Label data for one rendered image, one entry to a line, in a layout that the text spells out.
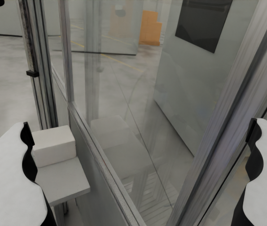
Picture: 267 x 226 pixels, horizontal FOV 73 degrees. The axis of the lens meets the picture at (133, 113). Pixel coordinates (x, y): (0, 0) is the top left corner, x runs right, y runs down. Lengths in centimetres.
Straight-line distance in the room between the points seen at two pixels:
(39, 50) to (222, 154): 82
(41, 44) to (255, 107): 84
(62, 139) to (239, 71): 75
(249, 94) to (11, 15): 755
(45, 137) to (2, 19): 700
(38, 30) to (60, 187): 64
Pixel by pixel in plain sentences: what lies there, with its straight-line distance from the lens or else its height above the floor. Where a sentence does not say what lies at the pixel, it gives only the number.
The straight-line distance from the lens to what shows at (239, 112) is 21.
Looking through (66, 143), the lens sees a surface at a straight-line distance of 84.
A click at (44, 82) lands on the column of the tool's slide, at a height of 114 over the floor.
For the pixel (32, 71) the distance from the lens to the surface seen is 96.
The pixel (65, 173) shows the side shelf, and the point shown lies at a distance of 86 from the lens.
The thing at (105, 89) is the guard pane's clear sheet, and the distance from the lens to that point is 54.
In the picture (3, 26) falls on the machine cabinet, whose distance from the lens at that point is 776.
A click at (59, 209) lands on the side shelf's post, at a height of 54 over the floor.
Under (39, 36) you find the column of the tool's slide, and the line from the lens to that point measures 91.
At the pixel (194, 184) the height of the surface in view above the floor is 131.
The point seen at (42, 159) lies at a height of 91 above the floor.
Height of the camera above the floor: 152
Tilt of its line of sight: 32 degrees down
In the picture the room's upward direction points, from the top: 8 degrees clockwise
